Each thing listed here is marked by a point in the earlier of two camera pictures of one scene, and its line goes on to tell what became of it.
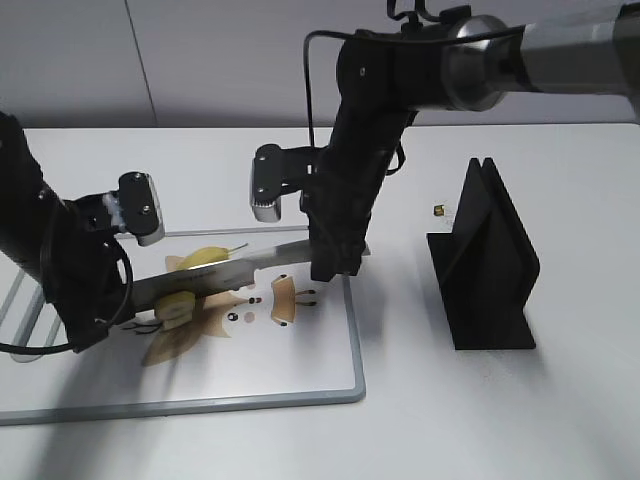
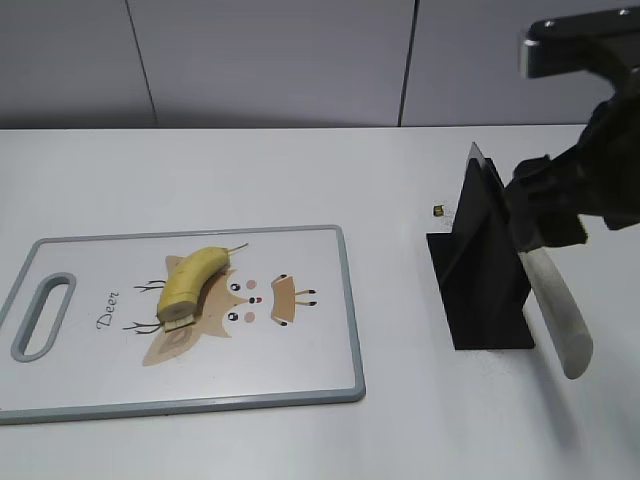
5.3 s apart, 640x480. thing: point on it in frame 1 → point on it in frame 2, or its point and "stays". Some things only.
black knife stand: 485,266 stays
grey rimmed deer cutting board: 286,344 stays
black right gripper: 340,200 → 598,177
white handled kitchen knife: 221,276 → 548,286
